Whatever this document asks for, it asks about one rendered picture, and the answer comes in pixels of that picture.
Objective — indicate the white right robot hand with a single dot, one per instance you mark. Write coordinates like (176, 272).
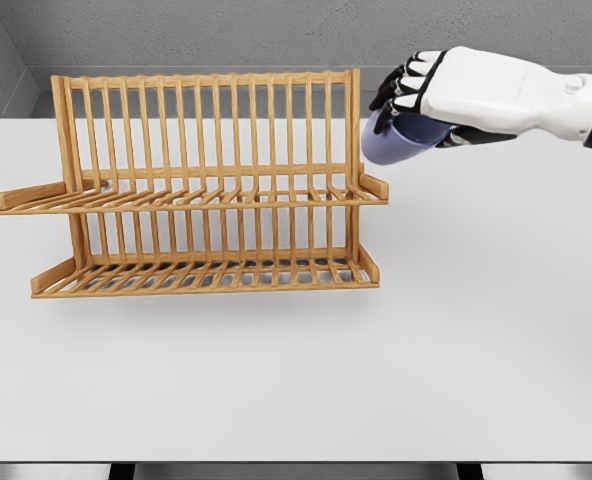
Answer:
(476, 90)

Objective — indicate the blue-purple cup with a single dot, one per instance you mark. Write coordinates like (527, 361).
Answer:
(401, 142)

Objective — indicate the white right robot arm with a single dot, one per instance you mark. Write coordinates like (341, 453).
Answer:
(578, 107)

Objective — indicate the wooden two-tier dish rack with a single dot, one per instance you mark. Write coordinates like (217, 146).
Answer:
(196, 200)

